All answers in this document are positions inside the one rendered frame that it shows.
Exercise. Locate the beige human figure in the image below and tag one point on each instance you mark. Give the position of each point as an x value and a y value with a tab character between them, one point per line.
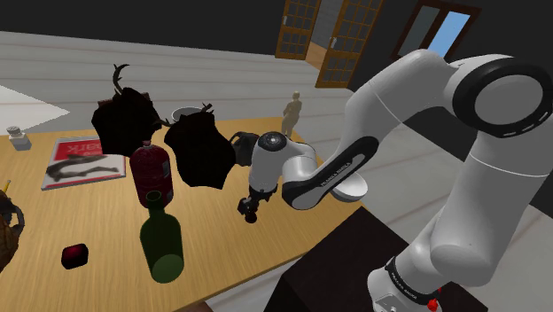
292	114

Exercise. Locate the dark robot stand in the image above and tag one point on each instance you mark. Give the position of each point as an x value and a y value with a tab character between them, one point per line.
337	268

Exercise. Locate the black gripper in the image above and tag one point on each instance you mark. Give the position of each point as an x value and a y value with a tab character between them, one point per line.
255	202

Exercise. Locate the yellow pencil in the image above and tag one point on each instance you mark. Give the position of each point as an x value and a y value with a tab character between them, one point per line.
6	186

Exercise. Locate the green glass bottle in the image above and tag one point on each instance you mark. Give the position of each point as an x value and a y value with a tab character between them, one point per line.
162	246

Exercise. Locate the brown lattice double door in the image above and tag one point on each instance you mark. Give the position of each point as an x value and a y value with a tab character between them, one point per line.
345	39

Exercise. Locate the white bowl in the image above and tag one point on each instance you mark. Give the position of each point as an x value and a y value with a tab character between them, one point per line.
180	113

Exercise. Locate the black potted plant with antler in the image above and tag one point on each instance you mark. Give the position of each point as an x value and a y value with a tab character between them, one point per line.
125	123

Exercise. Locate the red and white book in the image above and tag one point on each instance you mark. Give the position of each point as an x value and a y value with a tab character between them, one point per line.
69	151

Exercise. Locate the brown framed window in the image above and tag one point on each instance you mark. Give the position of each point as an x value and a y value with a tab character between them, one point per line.
436	28

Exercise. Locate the dark red plastic bottle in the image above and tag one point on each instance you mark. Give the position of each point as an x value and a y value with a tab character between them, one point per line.
151	170

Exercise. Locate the brown woven basket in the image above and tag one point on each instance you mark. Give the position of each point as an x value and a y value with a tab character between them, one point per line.
6	233

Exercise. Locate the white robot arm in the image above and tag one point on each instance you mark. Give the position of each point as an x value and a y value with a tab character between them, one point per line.
471	203

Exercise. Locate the small white jar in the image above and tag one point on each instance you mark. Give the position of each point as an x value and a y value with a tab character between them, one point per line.
19	139

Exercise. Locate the black kettle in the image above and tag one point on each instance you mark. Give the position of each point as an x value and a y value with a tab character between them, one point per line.
244	149

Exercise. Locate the small dark red box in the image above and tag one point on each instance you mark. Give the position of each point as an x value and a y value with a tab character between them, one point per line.
74	256

